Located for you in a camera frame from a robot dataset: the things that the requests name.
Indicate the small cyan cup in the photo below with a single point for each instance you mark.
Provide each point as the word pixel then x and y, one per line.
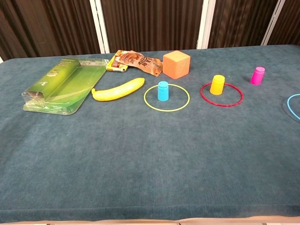
pixel 162 92

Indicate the small yellow cup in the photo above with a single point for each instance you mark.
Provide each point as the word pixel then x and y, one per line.
pixel 216 85

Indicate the small magenta cup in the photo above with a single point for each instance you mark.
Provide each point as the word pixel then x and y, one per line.
pixel 257 76

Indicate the yellow toy banana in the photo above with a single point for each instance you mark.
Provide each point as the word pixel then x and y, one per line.
pixel 117 91

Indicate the orange snack pouch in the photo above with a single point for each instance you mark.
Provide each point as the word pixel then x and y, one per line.
pixel 143 62

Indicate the orange foam cube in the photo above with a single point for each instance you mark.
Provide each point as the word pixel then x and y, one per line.
pixel 175 65

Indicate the yellow red snack packet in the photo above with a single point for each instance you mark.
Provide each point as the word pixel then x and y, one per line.
pixel 114 66

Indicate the dark teal table cloth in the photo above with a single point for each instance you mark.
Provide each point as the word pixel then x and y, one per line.
pixel 93 164

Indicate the brown slatted partition panel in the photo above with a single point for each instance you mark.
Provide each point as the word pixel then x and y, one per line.
pixel 152 23
pixel 239 21
pixel 290 25
pixel 47 25

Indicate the green blister package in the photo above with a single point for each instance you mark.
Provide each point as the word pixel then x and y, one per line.
pixel 61 86

